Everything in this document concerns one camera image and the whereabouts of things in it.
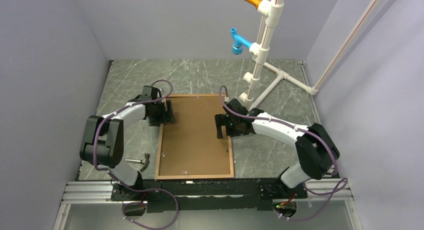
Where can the brown cardboard backing board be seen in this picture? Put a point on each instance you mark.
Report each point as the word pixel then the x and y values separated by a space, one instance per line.
pixel 195 135

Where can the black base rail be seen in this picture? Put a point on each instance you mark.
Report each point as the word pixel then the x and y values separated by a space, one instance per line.
pixel 209 194

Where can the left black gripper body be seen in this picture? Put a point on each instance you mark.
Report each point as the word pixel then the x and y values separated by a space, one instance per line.
pixel 159 114

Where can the small claw hammer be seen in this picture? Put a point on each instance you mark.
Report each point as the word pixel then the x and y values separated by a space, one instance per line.
pixel 144 162

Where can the blue pipe fitting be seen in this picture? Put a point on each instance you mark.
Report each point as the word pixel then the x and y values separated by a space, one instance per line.
pixel 238 42

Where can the brown wooden picture frame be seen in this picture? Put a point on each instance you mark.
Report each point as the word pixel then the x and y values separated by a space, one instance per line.
pixel 195 176

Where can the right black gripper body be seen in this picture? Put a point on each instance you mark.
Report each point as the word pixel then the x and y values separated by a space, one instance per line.
pixel 232 128

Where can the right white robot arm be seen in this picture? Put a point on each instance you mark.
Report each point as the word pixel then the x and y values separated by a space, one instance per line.
pixel 315 149

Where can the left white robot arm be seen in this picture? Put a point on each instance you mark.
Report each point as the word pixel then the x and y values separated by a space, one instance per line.
pixel 103 138

